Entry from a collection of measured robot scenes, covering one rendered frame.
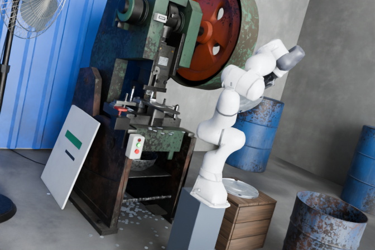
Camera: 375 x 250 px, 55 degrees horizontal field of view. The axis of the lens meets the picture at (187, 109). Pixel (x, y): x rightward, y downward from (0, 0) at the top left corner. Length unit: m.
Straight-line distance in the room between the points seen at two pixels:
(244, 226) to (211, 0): 1.57
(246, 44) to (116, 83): 0.91
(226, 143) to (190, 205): 0.38
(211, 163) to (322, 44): 3.88
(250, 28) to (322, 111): 3.08
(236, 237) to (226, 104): 1.03
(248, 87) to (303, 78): 3.90
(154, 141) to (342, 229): 1.19
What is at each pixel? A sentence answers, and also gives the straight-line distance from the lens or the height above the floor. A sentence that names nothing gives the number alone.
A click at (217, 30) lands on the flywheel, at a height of 1.36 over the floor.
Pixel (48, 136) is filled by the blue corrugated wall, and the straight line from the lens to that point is 3.49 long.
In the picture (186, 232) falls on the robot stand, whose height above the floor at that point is 0.26.
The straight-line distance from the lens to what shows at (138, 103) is 2.40.
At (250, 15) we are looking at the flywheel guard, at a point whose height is 1.48.
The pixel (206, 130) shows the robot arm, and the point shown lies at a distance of 1.82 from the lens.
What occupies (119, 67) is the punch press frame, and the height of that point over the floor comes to 0.95.
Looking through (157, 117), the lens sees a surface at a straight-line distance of 2.33.
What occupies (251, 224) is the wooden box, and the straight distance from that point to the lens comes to 2.47.
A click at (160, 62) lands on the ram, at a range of 2.36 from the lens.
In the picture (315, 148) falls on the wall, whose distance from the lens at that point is 5.35.
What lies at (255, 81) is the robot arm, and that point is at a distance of 1.66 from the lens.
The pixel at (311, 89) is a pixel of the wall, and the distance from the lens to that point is 5.44.
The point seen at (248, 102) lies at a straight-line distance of 2.39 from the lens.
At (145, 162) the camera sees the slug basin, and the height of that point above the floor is 0.39.
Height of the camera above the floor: 1.13
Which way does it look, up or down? 8 degrees down
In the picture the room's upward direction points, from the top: 14 degrees clockwise
